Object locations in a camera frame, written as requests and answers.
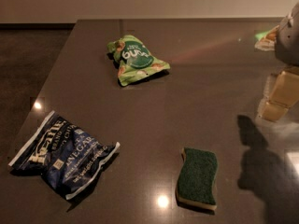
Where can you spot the green rice chip bag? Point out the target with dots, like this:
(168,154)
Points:
(134,60)

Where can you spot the blue kettle chip bag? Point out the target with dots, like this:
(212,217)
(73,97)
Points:
(68,158)

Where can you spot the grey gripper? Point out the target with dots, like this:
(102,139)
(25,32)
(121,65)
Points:
(289,41)

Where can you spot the green yellow sponge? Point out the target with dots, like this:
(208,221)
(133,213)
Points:
(196,178)

